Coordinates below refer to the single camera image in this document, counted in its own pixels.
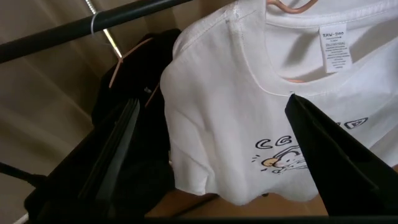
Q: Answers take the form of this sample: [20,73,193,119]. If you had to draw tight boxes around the white printed t-shirt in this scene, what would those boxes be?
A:
[159,0,398,207]

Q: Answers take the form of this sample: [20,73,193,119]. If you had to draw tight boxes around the black clothes rack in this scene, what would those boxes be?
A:
[0,0,219,218]

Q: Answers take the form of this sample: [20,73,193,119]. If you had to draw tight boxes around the beige curtain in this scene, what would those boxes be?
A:
[0,0,239,224]

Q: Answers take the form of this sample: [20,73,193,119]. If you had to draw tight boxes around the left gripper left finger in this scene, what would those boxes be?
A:
[24,97,141,218]

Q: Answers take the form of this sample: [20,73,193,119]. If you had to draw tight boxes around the black drawstring shorts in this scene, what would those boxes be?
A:
[91,28,183,218]

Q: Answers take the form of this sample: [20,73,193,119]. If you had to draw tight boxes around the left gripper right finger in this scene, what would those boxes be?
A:
[284,93,398,217]

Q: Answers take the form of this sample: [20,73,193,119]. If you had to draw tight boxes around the pink clothes hanger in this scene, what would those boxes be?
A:
[266,0,320,84]
[84,0,161,108]

